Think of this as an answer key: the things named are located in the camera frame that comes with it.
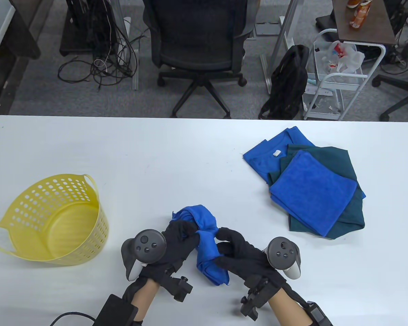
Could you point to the black backpack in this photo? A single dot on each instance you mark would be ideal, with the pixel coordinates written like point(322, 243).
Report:
point(289, 85)

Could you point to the white plastic bag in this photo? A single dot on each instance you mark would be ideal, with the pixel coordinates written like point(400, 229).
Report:
point(346, 57)

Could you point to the blue t-shirt clothes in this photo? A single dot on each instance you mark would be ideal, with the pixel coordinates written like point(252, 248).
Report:
point(261, 159)

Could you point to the grey white handheld controller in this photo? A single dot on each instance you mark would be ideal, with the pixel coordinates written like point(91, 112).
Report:
point(282, 253)
point(146, 244)

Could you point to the white metal utility cart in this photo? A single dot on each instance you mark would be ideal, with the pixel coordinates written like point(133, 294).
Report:
point(343, 85)

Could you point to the dark wooden desk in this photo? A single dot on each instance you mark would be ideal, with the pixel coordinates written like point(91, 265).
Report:
point(17, 44)

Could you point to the white desk leg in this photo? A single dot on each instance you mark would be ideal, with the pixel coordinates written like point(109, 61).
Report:
point(135, 68)

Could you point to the yellow perforated laundry basket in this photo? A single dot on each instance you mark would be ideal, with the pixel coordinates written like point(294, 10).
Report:
point(71, 234)

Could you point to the silver metal desk leg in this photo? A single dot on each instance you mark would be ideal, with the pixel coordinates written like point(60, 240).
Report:
point(282, 37)

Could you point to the person's left hand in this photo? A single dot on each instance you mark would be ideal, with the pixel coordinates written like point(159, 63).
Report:
point(180, 241)

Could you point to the person's right forearm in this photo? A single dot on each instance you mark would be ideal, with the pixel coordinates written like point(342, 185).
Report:
point(289, 310)

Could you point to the black box wrist camera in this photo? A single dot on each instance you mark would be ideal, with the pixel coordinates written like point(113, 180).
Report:
point(117, 312)

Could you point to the orange bottle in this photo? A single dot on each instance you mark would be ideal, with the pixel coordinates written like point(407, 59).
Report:
point(359, 15)
point(353, 3)

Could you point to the grey desk foot plate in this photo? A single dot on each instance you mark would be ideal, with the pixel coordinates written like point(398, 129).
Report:
point(267, 29)

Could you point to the black mesh office chair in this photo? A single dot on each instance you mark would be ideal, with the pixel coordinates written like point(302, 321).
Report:
point(197, 51)

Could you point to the black swivel chair base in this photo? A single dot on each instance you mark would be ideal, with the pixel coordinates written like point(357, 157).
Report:
point(399, 88)

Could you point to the person's right hand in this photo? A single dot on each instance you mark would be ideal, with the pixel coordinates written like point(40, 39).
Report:
point(248, 261)

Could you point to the black glove bracket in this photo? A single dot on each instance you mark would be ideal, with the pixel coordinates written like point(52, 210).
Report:
point(180, 287)
point(255, 299)

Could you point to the black computer cabinet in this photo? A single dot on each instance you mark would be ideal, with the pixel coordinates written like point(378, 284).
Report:
point(85, 30)

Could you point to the person's left forearm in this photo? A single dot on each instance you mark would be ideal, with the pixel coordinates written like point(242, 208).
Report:
point(144, 299)

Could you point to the blue towel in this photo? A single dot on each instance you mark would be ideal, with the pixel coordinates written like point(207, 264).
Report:
point(207, 248)
point(312, 190)

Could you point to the teal shorts clothes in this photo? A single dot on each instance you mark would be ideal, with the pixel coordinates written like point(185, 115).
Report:
point(346, 163)

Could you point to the brown side table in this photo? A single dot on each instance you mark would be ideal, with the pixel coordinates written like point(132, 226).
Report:
point(374, 23)

